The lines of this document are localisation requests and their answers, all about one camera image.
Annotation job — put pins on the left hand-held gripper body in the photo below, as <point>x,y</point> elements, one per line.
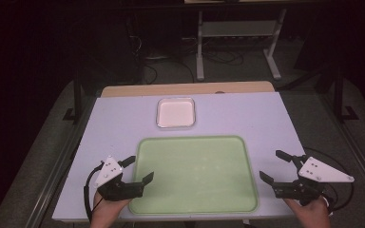
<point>109,172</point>

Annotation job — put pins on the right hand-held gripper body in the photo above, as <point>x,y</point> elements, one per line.
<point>316,177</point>

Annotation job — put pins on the person's left hand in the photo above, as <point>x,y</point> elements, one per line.
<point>106,210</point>

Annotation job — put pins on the person's right hand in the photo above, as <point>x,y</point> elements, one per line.
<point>310,215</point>

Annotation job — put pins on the green plastic tray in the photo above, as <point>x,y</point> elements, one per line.
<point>196,177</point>

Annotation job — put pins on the white square dish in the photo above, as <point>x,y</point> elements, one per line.
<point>176,113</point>

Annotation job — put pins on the black metal stand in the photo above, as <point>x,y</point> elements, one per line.
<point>339,101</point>
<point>77,101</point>

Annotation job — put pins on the white metal stand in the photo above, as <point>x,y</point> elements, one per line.
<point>234,30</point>

